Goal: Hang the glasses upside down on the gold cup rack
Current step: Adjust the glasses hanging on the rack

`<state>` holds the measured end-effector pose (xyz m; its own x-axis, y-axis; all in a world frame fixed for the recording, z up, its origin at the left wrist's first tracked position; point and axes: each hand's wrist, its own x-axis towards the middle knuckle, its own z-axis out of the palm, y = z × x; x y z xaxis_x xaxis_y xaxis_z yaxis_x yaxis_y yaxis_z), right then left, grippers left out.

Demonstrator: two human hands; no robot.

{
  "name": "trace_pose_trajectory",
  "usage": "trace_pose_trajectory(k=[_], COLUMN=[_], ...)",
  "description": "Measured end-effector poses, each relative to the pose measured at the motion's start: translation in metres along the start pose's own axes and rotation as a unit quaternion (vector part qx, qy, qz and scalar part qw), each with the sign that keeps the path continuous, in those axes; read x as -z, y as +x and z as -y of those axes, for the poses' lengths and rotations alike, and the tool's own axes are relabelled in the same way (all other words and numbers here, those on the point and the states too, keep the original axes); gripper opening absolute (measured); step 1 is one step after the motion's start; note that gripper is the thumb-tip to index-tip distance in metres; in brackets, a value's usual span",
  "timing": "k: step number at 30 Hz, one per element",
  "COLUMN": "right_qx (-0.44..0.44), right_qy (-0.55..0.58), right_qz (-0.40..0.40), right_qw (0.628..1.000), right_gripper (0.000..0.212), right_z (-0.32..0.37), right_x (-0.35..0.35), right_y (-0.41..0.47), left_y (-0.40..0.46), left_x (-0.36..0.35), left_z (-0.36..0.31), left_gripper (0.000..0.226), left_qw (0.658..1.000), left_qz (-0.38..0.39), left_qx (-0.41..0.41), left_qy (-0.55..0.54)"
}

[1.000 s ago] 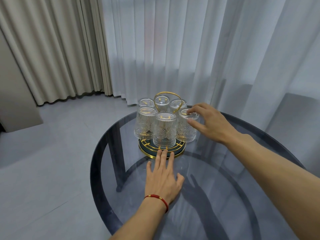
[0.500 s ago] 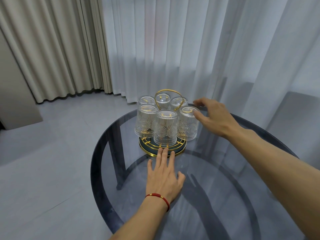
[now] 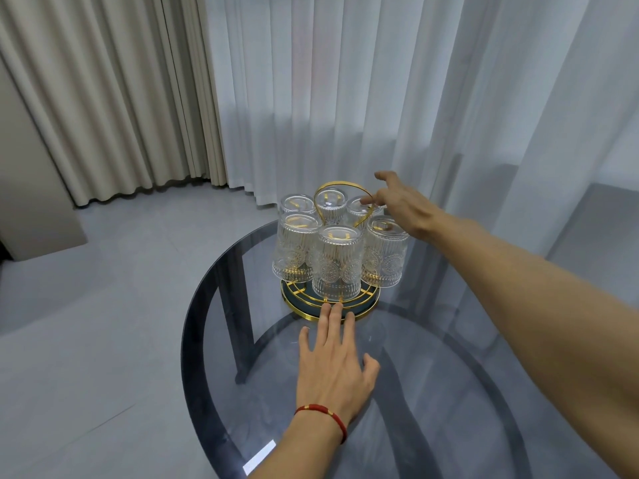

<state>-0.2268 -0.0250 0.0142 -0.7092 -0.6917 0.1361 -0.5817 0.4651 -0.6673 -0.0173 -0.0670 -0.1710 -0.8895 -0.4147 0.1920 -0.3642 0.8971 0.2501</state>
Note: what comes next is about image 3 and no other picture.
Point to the person's right hand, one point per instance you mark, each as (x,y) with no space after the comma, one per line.
(409,211)

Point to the person's left hand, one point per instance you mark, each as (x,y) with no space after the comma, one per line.
(332,374)

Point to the clear ribbed drinking glass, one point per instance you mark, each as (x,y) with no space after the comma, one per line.
(294,249)
(357,214)
(384,254)
(295,204)
(338,264)
(331,201)

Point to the person's right forearm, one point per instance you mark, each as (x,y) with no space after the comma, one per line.
(539,314)

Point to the white paper sheet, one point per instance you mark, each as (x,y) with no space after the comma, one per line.
(259,458)

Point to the white sheer curtain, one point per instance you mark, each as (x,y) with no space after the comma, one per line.
(349,94)

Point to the beige pleated curtain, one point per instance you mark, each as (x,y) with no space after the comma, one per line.
(115,94)

